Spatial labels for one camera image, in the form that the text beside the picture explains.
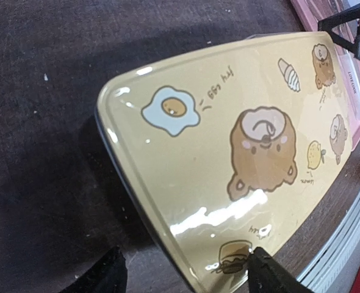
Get bear print tin lid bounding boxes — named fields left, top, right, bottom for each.
left=96, top=32, right=353, bottom=292

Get pink plastic tray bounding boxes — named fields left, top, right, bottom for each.
left=292, top=0, right=360, bottom=149

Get aluminium front rail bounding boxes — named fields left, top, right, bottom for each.
left=297, top=191, right=360, bottom=292

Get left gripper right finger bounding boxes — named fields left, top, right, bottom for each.
left=248, top=247, right=311, bottom=293

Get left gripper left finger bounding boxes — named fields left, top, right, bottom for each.
left=59, top=246, right=128, bottom=293

